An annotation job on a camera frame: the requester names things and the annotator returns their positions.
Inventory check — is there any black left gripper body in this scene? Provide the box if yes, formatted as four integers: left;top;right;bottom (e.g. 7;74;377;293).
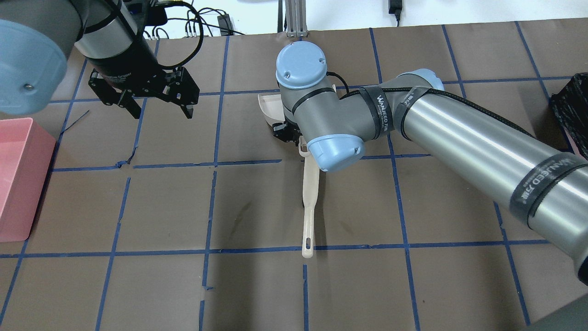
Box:
88;66;200;107

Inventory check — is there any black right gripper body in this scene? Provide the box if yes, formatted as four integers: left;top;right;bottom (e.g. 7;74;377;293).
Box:
273;121;302;144

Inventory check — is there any beige plastic dustpan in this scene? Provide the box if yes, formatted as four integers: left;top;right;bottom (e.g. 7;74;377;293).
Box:
257;93;309;159

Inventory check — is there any beige hand brush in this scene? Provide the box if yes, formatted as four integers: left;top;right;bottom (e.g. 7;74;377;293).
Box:
301;152;320;258

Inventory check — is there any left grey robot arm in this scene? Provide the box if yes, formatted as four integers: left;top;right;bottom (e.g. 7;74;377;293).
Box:
0;0;203;119

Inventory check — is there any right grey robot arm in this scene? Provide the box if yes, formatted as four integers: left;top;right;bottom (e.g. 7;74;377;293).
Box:
274;40;588;283

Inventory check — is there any pink plastic bin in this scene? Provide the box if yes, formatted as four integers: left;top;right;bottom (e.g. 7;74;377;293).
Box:
0;118;56;243

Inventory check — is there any black trash bin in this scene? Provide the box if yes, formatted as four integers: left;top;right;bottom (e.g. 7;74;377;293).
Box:
549;73;588;158

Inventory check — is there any black power adapter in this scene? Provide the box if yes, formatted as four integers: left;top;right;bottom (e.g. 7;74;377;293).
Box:
217;13;234;36

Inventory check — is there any aluminium frame post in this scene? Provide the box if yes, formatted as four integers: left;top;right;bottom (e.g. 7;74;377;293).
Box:
277;0;308;38

